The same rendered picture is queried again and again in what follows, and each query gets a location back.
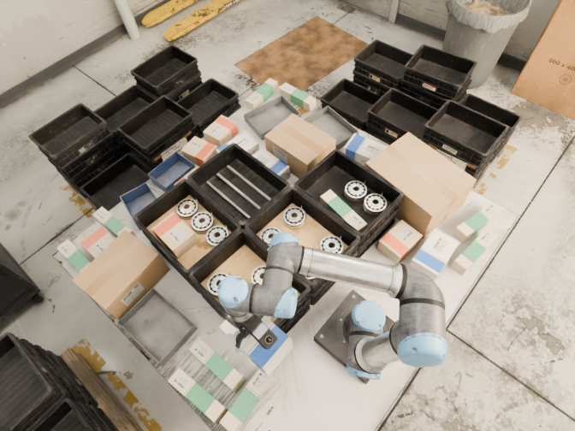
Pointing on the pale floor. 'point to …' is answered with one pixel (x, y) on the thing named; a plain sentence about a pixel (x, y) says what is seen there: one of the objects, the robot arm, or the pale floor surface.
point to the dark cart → (14, 285)
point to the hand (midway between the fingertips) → (256, 335)
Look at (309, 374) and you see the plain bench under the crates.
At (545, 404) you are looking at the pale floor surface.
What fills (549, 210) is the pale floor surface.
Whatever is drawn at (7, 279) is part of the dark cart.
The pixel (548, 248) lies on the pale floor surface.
